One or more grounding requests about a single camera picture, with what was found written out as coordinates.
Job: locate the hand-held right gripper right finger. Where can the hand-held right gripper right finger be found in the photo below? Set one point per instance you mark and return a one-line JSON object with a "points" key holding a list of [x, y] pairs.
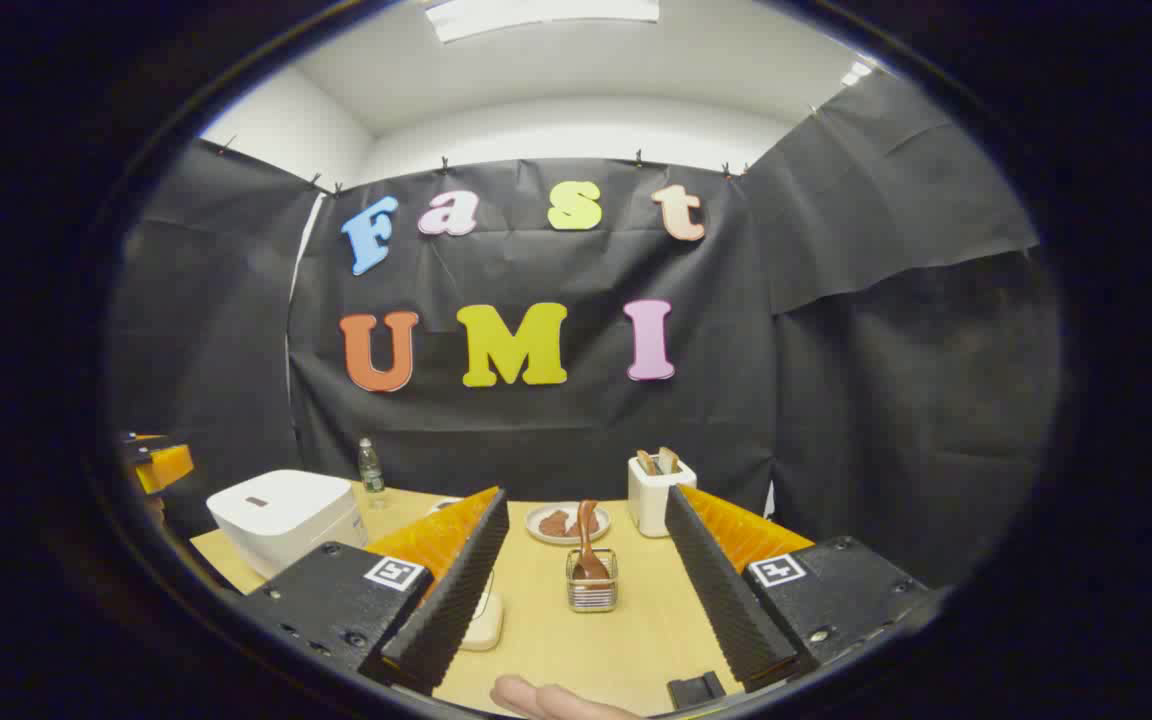
{"points": [[721, 590]]}

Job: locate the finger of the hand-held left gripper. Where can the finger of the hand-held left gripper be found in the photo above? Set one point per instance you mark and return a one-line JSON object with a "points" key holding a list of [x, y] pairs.
{"points": [[164, 468]]}

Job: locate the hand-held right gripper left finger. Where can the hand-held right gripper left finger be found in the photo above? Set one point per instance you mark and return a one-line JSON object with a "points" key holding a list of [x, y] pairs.
{"points": [[456, 590]]}

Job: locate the clear plastic rice container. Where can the clear plastic rice container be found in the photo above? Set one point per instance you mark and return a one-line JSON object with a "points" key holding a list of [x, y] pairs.
{"points": [[484, 625]]}

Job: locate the white rice cooker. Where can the white rice cooker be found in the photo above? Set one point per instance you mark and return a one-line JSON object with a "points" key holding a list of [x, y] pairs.
{"points": [[276, 510]]}

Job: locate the brown wooden spoon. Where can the brown wooden spoon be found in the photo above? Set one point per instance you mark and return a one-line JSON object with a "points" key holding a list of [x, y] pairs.
{"points": [[588, 540]]}

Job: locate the white divided grain dish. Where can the white divided grain dish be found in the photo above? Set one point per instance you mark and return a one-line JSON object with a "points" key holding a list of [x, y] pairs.
{"points": [[439, 505]]}

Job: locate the white round plate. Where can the white round plate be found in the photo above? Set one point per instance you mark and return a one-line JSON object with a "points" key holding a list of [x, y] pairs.
{"points": [[534, 522]]}

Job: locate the white toaster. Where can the white toaster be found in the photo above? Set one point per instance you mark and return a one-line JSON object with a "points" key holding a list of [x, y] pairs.
{"points": [[651, 505]]}

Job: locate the brown meat slice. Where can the brown meat slice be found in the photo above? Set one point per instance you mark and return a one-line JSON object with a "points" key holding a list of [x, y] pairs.
{"points": [[597, 523], [554, 524]]}

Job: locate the toast bread slice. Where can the toast bread slice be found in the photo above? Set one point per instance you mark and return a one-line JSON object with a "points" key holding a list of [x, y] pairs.
{"points": [[646, 463], [669, 460]]}

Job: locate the clear plastic water bottle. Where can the clear plastic water bottle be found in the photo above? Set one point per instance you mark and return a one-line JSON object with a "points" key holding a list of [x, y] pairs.
{"points": [[370, 470]]}

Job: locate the black backdrop cloth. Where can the black backdrop cloth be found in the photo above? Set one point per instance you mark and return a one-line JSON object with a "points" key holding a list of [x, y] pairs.
{"points": [[536, 420]]}

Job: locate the small ceiling light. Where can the small ceiling light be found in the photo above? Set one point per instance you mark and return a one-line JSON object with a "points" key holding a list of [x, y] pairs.
{"points": [[856, 73]]}

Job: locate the large ceiling light panel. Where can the large ceiling light panel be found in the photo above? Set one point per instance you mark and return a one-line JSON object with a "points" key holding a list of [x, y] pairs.
{"points": [[536, 15]]}

